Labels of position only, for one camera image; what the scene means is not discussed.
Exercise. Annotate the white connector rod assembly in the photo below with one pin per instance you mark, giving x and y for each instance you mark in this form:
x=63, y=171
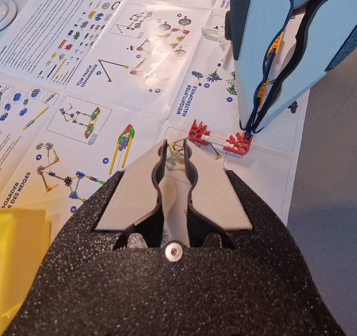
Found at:
x=212, y=32

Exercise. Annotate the red toy connector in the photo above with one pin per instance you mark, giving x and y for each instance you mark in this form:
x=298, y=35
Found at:
x=239, y=146
x=196, y=133

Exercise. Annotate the printed instruction sheet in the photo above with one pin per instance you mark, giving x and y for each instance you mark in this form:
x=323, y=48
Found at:
x=173, y=12

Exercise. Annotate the yellow divided parts bin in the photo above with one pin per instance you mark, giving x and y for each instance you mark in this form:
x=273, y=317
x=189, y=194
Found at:
x=19, y=244

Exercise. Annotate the blue rod orange connector assembly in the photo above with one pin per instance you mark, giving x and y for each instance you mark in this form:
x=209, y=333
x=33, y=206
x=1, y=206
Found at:
x=274, y=44

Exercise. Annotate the white metal stand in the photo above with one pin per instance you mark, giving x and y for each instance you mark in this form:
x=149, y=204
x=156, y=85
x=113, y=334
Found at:
x=7, y=12

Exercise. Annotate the white toy rod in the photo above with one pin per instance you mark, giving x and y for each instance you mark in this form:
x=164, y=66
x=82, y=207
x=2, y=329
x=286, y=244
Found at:
x=217, y=140

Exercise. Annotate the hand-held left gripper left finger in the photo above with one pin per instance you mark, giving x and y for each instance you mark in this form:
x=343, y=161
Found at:
x=131, y=196

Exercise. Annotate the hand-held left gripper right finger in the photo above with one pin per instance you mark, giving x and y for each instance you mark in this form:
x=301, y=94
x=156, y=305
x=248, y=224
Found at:
x=220, y=199

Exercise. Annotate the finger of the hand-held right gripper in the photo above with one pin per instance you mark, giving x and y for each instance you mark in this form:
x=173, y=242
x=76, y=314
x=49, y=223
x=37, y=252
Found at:
x=262, y=29
x=320, y=40

